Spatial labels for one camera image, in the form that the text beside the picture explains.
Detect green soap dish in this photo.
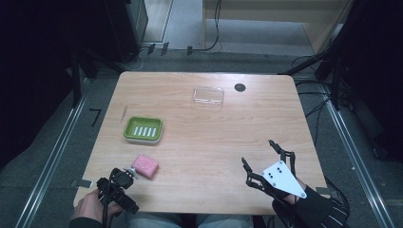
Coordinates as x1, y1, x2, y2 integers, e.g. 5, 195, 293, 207
123, 116, 164, 146

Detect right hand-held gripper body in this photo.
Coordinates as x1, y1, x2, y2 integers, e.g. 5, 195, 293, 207
253, 160, 308, 203

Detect black cabinet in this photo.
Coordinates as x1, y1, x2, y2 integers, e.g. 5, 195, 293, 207
103, 0, 150, 64

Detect light wooden furniture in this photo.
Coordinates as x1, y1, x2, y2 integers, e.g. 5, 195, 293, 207
202, 0, 355, 55

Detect black metal stand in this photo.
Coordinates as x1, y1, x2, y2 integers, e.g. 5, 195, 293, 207
69, 52, 83, 109

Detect black hanging cable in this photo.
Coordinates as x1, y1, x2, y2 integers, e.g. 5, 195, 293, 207
189, 0, 223, 52

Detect metal floor rail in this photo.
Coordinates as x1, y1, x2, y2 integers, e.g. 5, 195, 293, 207
322, 91, 397, 228
14, 78, 90, 228

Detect black floor cables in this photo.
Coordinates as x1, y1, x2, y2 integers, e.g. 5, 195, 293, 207
291, 55, 334, 146

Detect person's right hand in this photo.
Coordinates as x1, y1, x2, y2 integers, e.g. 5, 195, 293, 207
271, 177, 317, 226

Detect pink soap bar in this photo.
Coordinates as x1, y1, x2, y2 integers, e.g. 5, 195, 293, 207
130, 154, 161, 181

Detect white floor cable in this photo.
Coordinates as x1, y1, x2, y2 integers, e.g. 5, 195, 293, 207
119, 47, 150, 72

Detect person's left hand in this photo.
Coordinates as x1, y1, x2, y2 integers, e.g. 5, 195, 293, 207
71, 188, 124, 223

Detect clear plastic box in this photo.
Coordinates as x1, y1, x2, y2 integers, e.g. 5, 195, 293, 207
192, 85, 225, 108

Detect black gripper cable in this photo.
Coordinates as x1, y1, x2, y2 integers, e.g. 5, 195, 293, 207
100, 179, 114, 228

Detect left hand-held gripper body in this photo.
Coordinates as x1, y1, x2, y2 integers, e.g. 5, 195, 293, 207
96, 167, 141, 219

